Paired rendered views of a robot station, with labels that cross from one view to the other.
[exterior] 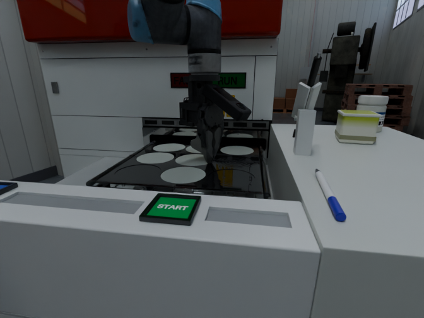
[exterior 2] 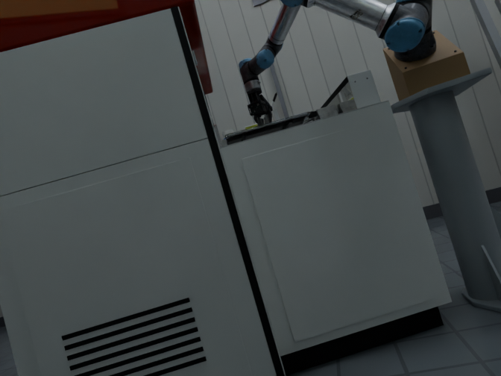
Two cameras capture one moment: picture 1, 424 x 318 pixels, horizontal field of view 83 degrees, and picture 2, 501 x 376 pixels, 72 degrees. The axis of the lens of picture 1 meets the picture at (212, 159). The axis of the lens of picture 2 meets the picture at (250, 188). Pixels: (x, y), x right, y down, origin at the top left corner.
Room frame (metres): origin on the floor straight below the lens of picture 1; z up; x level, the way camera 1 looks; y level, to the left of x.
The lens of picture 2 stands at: (1.07, 1.59, 0.60)
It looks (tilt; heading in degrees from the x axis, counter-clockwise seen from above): 3 degrees up; 258
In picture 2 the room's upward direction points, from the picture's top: 16 degrees counter-clockwise
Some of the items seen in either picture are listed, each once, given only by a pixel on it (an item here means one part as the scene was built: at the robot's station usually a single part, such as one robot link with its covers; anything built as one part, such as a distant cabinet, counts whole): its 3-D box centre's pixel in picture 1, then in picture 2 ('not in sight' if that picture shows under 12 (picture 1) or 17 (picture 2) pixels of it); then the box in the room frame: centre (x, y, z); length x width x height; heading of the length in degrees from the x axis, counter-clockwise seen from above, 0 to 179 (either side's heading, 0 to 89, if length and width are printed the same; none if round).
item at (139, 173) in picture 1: (194, 160); (263, 133); (0.61, 0.05, 0.90); 0.34 x 0.34 x 0.01; 81
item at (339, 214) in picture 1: (326, 188); not in sight; (0.28, -0.15, 0.97); 0.14 x 0.01 x 0.01; 167
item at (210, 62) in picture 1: (204, 65); (253, 87); (0.59, 0.02, 1.13); 0.08 x 0.08 x 0.05
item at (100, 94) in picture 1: (154, 104); (206, 110); (0.86, 0.20, 1.02); 0.81 x 0.03 x 0.40; 81
